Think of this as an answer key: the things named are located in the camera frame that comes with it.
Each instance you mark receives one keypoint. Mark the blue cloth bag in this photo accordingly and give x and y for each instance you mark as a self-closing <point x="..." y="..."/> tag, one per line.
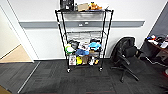
<point x="82" y="52"/>

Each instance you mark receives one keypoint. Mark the blue plush toy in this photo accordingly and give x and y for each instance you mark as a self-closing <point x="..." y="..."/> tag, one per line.
<point x="95" y="45"/>

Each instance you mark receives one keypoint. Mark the brown box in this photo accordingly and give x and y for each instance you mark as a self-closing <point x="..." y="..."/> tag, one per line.
<point x="85" y="60"/>

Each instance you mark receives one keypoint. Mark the small yellow item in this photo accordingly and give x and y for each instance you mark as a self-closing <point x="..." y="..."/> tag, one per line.
<point x="79" y="61"/>

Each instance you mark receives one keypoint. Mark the green and white toy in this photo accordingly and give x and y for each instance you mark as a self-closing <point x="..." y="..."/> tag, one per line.
<point x="69" y="49"/>

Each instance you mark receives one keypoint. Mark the white and black item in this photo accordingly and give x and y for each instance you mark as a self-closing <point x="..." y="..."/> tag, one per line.
<point x="94" y="61"/>

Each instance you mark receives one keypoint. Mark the white printed box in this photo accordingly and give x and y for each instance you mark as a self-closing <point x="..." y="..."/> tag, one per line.
<point x="72" y="60"/>

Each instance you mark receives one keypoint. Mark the black office chair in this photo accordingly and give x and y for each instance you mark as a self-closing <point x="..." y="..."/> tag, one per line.
<point x="128" y="56"/>

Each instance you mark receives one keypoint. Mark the large black printed bag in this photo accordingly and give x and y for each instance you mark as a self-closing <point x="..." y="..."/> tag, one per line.
<point x="66" y="5"/>

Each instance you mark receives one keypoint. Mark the dark office desk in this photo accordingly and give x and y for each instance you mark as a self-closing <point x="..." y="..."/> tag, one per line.
<point x="158" y="46"/>

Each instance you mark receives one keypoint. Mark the wooden panel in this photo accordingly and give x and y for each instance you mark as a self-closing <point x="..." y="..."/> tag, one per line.
<point x="2" y="90"/>

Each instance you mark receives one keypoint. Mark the wall sockets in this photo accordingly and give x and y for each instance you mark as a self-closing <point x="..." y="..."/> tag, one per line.
<point x="84" y="23"/>

